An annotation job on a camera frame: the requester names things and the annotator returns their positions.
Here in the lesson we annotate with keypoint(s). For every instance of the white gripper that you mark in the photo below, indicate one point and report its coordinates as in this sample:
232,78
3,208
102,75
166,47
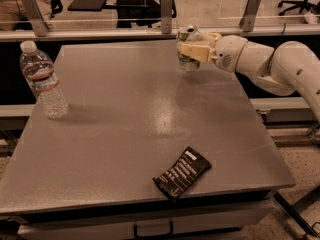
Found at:
229,52

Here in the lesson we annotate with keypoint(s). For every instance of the silver green 7up can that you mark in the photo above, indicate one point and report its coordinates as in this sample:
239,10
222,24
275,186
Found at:
187,60

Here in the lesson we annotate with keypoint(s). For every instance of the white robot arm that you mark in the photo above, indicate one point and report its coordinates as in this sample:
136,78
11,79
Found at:
292,67

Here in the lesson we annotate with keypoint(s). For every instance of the dark table in background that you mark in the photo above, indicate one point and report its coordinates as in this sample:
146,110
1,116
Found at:
140,12

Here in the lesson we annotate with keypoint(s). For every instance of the black snack bar packet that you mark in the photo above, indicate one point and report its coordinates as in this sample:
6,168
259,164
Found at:
187,169

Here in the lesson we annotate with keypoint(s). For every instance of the clear plastic water bottle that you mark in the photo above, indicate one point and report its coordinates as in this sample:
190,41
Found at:
39,72

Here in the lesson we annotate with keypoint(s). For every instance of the person in beige trousers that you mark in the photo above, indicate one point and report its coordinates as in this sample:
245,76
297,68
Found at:
13,11

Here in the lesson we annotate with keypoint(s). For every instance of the grey right bracket post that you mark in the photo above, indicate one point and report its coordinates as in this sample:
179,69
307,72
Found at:
247,21

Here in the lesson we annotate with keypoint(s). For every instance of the grey bracket post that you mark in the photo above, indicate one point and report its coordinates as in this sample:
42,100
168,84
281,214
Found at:
166,16
247,21
38,24

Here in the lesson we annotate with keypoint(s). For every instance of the grey middle bracket post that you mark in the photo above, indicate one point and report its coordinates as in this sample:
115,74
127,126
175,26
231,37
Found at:
166,16

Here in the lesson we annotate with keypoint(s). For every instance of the grey left bracket post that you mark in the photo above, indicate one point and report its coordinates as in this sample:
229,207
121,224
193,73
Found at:
38,24

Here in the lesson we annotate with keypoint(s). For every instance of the black drawer handle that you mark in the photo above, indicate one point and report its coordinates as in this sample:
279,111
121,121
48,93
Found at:
153,231

